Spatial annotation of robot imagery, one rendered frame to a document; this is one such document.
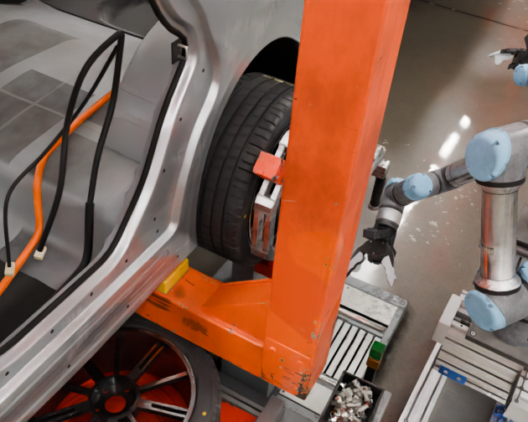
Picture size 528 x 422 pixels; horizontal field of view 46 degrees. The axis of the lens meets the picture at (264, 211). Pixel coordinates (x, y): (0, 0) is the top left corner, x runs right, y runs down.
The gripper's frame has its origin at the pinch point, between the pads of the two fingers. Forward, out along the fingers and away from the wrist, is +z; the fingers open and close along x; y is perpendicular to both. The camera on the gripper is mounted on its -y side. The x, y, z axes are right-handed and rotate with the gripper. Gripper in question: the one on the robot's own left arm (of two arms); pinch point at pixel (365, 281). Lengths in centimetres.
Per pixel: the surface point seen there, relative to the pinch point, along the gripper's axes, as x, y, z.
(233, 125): 43, -33, -32
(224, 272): 86, 46, -9
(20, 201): 97, -51, 11
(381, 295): 36, 96, -28
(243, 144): 38, -31, -26
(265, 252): 36.3, -1.9, -3.4
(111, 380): 70, -9, 50
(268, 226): 32.0, -11.4, -8.7
